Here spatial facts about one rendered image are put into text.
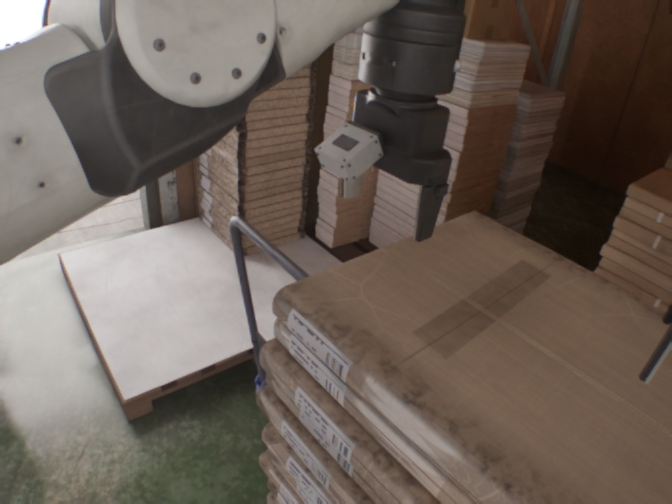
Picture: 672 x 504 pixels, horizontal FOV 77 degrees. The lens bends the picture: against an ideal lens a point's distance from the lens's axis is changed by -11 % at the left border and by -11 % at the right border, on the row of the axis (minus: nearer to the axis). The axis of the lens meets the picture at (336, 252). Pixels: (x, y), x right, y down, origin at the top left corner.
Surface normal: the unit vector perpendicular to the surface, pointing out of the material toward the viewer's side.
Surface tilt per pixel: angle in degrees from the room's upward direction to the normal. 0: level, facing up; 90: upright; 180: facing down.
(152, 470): 0
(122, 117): 81
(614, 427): 0
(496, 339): 0
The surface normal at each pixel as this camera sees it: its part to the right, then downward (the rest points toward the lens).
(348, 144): -0.29, -0.58
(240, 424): 0.10, -0.84
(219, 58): 0.71, 0.30
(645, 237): -0.78, 0.27
